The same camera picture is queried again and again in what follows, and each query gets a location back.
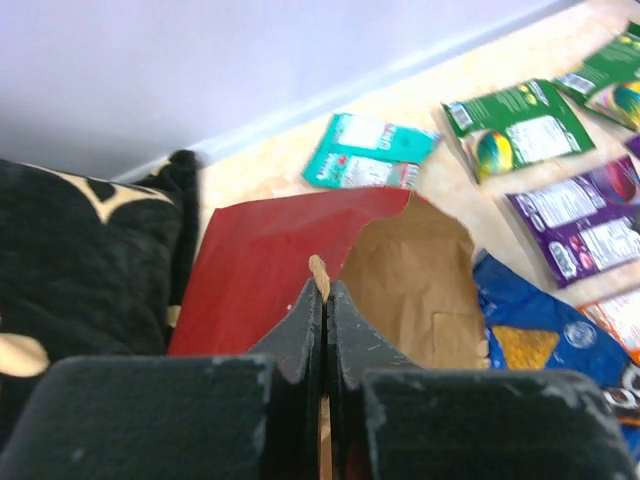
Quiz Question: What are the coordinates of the green candy bag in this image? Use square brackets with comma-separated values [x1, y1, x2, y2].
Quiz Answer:
[552, 21, 639, 131]
[442, 78, 595, 184]

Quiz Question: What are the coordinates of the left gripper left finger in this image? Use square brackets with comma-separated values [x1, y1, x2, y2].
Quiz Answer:
[1, 281, 323, 479]

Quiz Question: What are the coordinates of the blue Doritos chip bag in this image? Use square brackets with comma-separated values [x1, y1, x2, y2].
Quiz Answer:
[472, 248, 640, 426]

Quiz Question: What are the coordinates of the purple candy bag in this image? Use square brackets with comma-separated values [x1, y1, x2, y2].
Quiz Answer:
[624, 134, 640, 159]
[506, 155, 639, 288]

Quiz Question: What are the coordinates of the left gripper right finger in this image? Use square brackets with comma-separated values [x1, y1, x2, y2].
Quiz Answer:
[325, 281, 636, 479]

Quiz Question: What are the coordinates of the black floral blanket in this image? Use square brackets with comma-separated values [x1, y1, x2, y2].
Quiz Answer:
[1, 150, 200, 439]

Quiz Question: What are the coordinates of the teal mint candy bag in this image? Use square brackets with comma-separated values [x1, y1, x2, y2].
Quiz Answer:
[302, 113, 441, 190]

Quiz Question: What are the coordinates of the orange candy bag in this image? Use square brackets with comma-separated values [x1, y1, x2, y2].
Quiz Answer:
[578, 288, 640, 364]

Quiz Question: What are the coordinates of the red paper bag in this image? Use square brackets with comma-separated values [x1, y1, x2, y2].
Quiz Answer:
[169, 187, 488, 368]

